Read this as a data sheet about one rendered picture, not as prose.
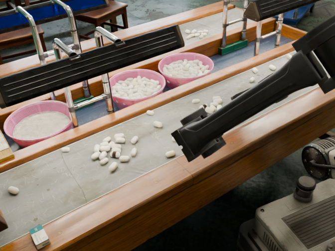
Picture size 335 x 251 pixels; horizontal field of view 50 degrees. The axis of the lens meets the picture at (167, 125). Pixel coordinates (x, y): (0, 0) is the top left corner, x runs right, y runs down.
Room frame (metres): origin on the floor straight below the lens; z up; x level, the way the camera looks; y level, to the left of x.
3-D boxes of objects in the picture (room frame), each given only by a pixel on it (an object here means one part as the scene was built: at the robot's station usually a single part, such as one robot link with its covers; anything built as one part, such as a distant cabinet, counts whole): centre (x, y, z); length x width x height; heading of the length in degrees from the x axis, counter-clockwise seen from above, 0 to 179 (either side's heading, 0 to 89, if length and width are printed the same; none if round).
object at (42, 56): (1.42, 0.46, 0.90); 0.20 x 0.19 x 0.45; 123
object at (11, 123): (1.16, 0.50, 0.72); 0.27 x 0.27 x 0.10
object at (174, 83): (1.55, -0.10, 0.72); 0.27 x 0.27 x 0.10
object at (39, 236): (0.60, 0.36, 0.78); 0.06 x 0.04 x 0.02; 33
